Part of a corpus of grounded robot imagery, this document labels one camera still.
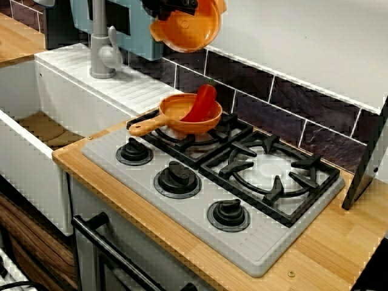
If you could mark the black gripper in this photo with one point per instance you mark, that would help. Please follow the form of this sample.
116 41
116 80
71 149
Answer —
153 4

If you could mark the orange toy pot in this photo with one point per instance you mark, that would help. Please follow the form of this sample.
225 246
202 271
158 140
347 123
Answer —
188 33

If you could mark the red toy chili pepper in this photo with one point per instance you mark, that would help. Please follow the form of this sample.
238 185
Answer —
201 103

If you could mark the orange toy frying pan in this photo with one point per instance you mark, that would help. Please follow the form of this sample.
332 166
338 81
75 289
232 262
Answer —
175 121

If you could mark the teal toy cabinet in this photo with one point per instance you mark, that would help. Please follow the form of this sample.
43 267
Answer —
139 36

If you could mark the grey toy faucet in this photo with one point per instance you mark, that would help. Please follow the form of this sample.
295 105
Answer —
100 45

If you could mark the white toy sink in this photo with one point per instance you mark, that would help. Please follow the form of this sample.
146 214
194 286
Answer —
75 91

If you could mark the black burner grate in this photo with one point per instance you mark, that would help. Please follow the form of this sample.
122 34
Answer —
224 171
182 145

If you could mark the black stove knob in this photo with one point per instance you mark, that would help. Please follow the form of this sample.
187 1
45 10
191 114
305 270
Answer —
133 151
228 213
177 179

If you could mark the dark tile backsplash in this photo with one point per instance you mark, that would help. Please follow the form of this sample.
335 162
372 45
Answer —
327 121

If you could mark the dark grey board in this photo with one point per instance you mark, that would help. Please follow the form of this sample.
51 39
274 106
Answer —
366 163

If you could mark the grey toy stove plate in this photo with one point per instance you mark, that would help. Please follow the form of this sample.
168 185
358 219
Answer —
236 245

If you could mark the grey oven door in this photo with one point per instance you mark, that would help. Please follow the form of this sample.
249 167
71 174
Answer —
86 251

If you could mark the aluminium frame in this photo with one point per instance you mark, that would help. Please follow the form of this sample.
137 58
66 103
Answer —
12 272

